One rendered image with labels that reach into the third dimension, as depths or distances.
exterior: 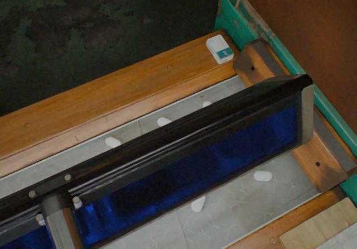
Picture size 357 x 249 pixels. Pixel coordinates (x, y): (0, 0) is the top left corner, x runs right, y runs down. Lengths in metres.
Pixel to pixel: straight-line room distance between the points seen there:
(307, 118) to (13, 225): 0.26
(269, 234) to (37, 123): 0.49
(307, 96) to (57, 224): 0.23
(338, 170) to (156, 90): 0.37
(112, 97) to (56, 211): 0.46
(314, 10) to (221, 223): 0.39
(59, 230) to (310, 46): 0.48
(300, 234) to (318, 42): 0.32
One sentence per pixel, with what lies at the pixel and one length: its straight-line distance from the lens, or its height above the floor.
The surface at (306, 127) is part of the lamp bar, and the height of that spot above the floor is 1.07.
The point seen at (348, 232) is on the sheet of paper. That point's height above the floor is 0.78.
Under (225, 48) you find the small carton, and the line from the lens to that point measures 0.74.
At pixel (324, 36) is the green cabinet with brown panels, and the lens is 0.57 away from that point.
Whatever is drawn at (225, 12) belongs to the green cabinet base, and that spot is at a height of 0.80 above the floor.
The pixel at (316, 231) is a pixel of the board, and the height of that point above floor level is 0.78.
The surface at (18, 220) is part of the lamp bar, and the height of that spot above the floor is 1.11.
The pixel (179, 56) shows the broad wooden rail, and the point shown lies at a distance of 0.74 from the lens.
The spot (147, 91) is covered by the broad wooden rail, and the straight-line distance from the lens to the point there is 0.69.
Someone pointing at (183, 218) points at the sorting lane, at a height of 0.74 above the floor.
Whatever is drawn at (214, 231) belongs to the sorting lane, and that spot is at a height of 0.74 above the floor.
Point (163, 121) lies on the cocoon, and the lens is 0.66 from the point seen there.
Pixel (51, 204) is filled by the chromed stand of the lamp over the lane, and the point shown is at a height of 1.12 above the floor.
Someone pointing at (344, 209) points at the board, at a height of 0.78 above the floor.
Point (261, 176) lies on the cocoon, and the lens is 0.65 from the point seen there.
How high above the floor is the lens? 1.36
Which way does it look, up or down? 64 degrees down
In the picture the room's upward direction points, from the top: 2 degrees clockwise
